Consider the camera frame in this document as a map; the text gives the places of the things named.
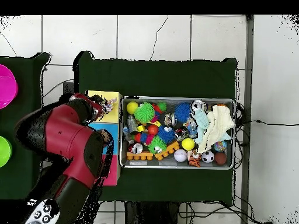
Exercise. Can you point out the white colourful patterned cloth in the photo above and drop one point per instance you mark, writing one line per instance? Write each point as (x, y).
(109, 105)

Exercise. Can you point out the green spiky ball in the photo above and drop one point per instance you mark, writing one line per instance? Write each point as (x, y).
(144, 112)

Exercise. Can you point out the mint green cloth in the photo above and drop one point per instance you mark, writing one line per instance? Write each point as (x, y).
(201, 121)

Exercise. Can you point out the cream knitted cloth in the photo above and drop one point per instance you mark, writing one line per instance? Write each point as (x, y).
(219, 123)

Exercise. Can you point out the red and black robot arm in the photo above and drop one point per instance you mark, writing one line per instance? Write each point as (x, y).
(67, 137)

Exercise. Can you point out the wooden box with three holes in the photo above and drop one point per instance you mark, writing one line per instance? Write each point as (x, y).
(113, 116)

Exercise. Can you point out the silver mesh bin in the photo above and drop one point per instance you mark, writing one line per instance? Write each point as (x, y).
(140, 164)

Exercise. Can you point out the yellow ball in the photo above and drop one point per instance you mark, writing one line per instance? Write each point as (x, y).
(132, 107)

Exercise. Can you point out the dark green table cloth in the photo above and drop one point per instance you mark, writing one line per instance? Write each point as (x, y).
(23, 70)
(151, 77)

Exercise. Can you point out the green spiky toy with eyes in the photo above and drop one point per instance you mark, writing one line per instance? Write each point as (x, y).
(157, 144)

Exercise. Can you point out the blue spiky ball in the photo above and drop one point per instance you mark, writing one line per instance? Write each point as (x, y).
(166, 134)
(183, 112)

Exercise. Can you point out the pink bowl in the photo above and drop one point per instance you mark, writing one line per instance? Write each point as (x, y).
(7, 87)

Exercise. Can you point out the white baseball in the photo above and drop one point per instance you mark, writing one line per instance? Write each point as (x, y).
(180, 155)

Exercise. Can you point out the green bowl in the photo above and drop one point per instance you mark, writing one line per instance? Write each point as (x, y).
(4, 151)

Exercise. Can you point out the small soccer ball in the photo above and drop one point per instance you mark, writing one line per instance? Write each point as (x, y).
(208, 156)

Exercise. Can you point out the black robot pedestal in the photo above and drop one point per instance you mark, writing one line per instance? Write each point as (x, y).
(149, 214)

